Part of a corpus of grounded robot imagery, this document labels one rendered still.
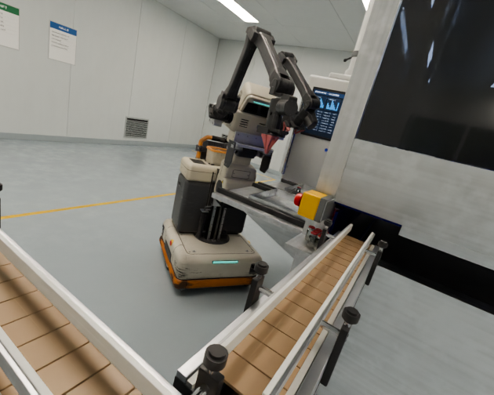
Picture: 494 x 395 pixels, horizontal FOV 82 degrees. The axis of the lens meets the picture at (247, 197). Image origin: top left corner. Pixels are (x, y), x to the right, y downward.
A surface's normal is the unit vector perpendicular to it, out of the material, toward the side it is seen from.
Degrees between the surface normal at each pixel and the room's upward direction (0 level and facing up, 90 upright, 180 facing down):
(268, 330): 0
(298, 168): 90
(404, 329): 90
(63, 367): 0
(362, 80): 90
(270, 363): 0
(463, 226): 90
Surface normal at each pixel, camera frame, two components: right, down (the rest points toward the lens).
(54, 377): 0.23, -0.93
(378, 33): -0.52, 0.11
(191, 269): 0.41, 0.34
